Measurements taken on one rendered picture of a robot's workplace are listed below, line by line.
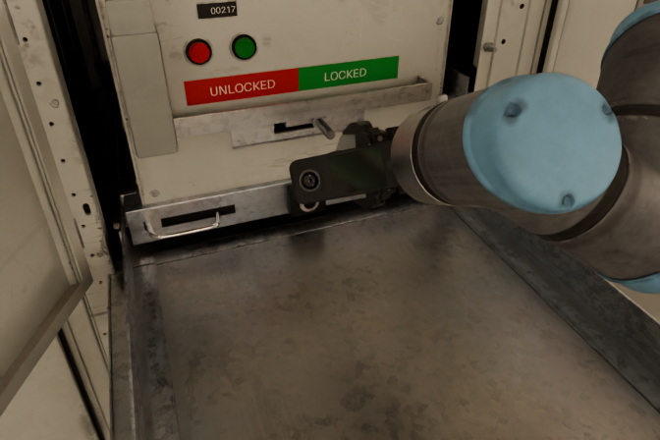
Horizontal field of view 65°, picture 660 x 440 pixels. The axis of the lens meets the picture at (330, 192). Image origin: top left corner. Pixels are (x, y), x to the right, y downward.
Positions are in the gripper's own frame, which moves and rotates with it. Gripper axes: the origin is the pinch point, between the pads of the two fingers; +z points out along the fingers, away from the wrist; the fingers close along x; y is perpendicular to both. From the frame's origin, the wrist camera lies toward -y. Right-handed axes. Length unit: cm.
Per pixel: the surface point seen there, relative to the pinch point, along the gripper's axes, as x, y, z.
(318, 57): 16.0, 2.4, 8.2
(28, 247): -2.8, -38.9, 9.2
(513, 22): 16.7, 31.8, 2.7
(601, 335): -26.2, 25.7, -11.9
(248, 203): -3.2, -9.9, 17.9
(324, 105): 9.0, 1.8, 7.6
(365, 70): 13.5, 9.8, 9.5
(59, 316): -12.2, -37.5, 10.5
